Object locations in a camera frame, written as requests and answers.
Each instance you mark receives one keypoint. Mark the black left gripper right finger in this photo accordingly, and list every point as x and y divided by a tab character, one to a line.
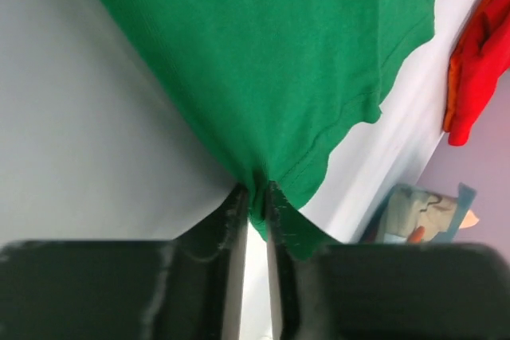
323	289

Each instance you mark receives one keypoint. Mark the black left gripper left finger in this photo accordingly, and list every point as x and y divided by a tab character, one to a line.
189	287

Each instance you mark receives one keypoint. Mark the green t-shirt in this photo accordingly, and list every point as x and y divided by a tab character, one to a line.
271	87

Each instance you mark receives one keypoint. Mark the orange t-shirt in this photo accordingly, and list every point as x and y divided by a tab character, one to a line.
416	236

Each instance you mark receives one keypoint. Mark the beige t-shirt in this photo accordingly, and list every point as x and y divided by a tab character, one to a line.
418	216

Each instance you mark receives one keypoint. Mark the blue plastic laundry basket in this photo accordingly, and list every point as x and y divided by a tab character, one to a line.
422	216

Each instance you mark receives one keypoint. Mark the folded red t-shirt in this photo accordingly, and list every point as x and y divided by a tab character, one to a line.
479	59

